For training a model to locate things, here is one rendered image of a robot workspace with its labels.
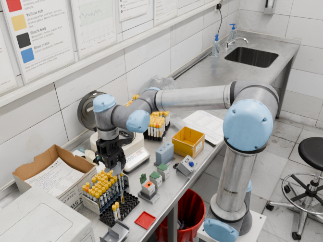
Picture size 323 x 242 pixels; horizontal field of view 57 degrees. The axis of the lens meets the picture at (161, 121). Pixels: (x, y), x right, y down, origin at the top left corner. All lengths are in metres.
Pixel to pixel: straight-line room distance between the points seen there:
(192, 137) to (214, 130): 0.17
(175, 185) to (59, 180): 0.54
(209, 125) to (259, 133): 1.10
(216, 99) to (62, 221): 0.60
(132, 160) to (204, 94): 0.71
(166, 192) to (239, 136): 0.73
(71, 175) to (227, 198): 0.80
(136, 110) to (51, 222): 0.43
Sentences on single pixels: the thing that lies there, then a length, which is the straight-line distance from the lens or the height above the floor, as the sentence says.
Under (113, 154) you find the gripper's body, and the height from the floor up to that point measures 1.23.
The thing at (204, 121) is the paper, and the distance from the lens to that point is 1.85.
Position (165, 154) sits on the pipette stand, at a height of 0.95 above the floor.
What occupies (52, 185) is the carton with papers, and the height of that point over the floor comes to 0.94.
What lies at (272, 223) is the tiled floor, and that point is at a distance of 2.53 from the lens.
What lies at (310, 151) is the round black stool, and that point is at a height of 0.65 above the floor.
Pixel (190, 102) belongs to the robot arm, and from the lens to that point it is 0.95.
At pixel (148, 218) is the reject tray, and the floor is 0.88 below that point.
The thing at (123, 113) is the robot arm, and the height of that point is 1.42.
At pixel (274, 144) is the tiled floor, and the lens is 3.25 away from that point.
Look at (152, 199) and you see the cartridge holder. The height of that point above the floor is 0.89.
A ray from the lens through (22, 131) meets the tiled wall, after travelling 1.50.
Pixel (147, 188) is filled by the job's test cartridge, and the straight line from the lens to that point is 1.33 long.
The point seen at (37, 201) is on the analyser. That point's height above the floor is 1.17.
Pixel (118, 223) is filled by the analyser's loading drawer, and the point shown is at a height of 0.92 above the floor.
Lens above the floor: 1.93
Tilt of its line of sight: 34 degrees down
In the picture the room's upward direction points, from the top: 1 degrees counter-clockwise
